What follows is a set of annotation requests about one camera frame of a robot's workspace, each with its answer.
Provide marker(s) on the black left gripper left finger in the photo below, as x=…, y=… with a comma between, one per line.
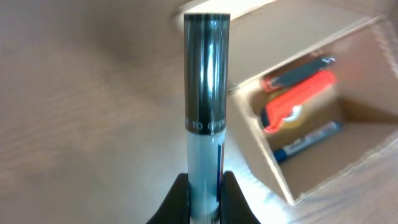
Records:
x=175, y=208

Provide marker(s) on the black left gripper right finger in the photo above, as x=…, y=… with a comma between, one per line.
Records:
x=234, y=208

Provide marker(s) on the blue capped marker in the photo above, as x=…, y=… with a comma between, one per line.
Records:
x=310, y=139

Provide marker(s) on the red utility knife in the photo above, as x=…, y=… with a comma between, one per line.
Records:
x=274, y=112

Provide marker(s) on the black capped marker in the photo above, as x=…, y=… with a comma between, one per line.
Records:
x=206, y=44

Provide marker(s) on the brown cardboard box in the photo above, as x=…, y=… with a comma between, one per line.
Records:
x=269, y=37

